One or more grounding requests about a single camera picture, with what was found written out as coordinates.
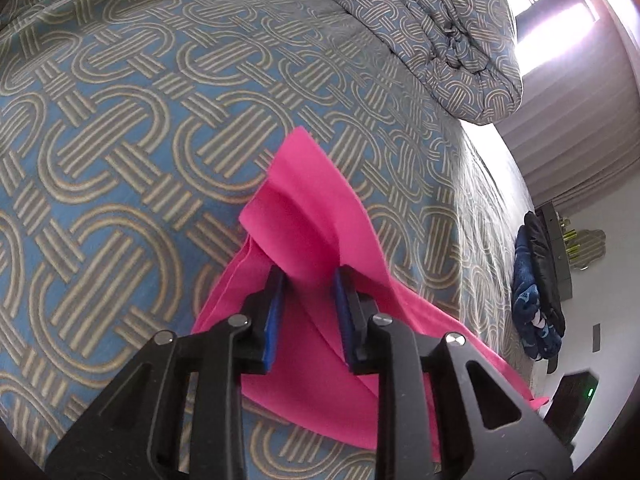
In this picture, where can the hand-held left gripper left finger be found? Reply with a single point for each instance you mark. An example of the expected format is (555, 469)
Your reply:
(274, 321)

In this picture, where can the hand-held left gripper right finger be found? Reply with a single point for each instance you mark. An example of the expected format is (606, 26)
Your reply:
(345, 311)

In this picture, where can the pink pants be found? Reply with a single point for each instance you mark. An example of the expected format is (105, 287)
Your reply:
(310, 210)

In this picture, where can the dark blue black clothes pile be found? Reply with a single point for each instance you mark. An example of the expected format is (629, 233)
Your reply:
(542, 255)

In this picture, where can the olive backpack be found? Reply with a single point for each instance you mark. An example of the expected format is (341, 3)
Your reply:
(592, 250)

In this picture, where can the green bottles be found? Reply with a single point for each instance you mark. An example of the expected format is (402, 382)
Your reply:
(570, 240)

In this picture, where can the beige curtain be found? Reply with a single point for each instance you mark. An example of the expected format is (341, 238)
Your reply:
(575, 135)

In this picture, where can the folded patterned duvet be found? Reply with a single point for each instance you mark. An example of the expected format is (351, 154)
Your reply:
(425, 25)

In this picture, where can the grey wall plate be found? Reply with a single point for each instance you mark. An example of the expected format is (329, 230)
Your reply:
(597, 337)

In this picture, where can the grey wall shelf with bottles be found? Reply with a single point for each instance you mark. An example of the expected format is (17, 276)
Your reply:
(562, 272)

